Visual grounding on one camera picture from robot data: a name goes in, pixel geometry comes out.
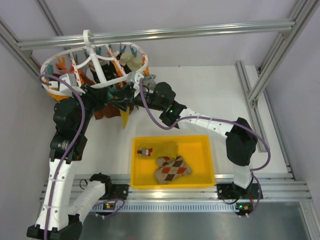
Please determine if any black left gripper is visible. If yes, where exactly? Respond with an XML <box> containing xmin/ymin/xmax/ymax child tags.
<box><xmin>70</xmin><ymin>82</ymin><xmax>109</xmax><ymax>132</ymax></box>

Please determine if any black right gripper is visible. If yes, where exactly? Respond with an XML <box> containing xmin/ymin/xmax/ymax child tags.
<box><xmin>107</xmin><ymin>84</ymin><xmax>166</xmax><ymax>113</ymax></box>

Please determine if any grey sock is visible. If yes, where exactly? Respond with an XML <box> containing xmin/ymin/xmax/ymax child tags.
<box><xmin>142</xmin><ymin>74</ymin><xmax>157</xmax><ymax>90</ymax></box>

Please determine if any mustard sock with reindeer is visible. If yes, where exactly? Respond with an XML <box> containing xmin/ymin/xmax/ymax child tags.
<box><xmin>136</xmin><ymin>141</ymin><xmax>178</xmax><ymax>159</ymax></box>

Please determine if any mustard yellow sock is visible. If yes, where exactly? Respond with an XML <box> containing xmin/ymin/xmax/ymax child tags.
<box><xmin>120</xmin><ymin>107</ymin><xmax>130</xmax><ymax>129</ymax></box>

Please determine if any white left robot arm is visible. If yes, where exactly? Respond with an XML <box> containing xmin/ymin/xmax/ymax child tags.
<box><xmin>26</xmin><ymin>84</ymin><xmax>113</xmax><ymax>240</ymax></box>

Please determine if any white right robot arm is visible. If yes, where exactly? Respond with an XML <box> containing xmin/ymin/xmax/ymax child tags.
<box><xmin>110</xmin><ymin>82</ymin><xmax>258</xmax><ymax>199</ymax></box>

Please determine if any white round sock hanger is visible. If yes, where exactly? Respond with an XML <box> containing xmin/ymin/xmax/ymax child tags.
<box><xmin>40</xmin><ymin>42</ymin><xmax>150</xmax><ymax>97</ymax></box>

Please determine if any brown hanging sock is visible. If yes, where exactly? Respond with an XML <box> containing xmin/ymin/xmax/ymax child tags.
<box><xmin>79</xmin><ymin>73</ymin><xmax>121</xmax><ymax>120</ymax></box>

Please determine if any black striped hanging sock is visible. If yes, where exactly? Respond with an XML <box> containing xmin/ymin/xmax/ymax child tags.
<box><xmin>88</xmin><ymin>59</ymin><xmax>117</xmax><ymax>84</ymax></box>

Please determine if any cream hanging sock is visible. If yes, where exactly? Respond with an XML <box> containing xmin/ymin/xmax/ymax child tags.
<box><xmin>119</xmin><ymin>52</ymin><xmax>143</xmax><ymax>72</ymax></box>

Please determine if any pink hanging sock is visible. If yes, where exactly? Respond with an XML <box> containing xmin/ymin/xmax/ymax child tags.
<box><xmin>55</xmin><ymin>61</ymin><xmax>75</xmax><ymax>75</ymax></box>

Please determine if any aluminium top crossbar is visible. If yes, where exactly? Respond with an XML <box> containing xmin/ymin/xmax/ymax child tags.
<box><xmin>16</xmin><ymin>19</ymin><xmax>295</xmax><ymax>50</ymax></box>

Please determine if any argyle beige sock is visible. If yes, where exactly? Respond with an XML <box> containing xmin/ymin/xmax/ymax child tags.
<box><xmin>154</xmin><ymin>156</ymin><xmax>192</xmax><ymax>185</ymax></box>

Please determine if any yellow plastic bin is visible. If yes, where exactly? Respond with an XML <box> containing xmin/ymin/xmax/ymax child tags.
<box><xmin>130</xmin><ymin>135</ymin><xmax>216</xmax><ymax>189</ymax></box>

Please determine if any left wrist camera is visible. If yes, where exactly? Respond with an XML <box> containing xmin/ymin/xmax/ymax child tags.
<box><xmin>59</xmin><ymin>73</ymin><xmax>78</xmax><ymax>95</ymax></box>

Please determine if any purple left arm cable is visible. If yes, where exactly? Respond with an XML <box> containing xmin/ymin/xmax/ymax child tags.
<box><xmin>39</xmin><ymin>74</ymin><xmax>87</xmax><ymax>240</ymax></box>

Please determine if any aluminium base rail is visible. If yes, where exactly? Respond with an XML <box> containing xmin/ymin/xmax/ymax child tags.
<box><xmin>39</xmin><ymin>173</ymin><xmax>313</xmax><ymax>203</ymax></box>

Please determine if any aluminium right frame post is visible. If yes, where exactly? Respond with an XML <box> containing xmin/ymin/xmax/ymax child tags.
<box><xmin>247</xmin><ymin>0</ymin><xmax>320</xmax><ymax>109</ymax></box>

